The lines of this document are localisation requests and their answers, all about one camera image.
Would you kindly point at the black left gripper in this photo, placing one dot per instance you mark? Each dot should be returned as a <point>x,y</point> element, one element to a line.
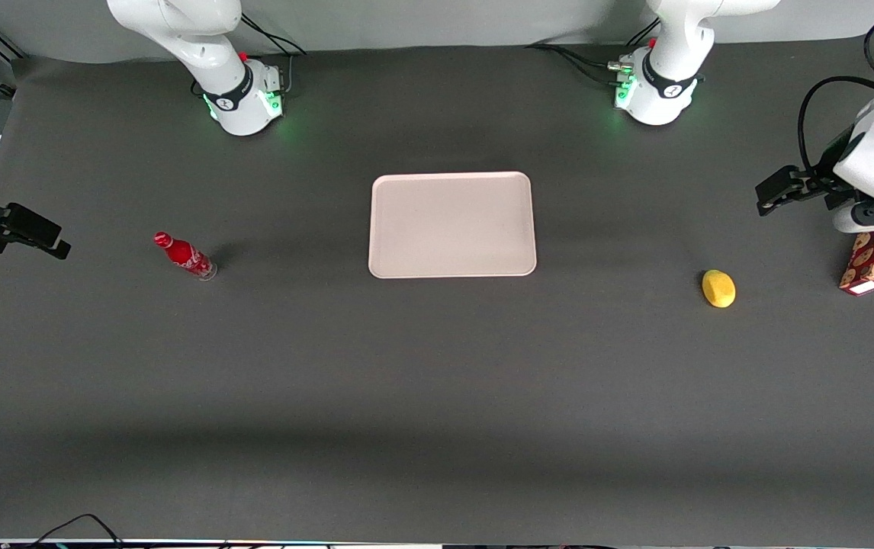
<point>827,171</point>

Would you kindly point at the red tartan cookie box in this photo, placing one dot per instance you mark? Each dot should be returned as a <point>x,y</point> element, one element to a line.
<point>873,263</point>

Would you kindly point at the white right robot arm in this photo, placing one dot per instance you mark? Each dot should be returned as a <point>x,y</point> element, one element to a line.
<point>231,91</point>

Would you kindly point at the beige plastic tray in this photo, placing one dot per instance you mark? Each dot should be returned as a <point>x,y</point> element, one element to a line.
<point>452,225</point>

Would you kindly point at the yellow lemon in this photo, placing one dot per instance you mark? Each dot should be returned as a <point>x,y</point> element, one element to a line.
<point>718,289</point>

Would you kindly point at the red cola bottle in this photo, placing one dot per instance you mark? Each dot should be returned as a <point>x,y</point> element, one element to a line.
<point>185,256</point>

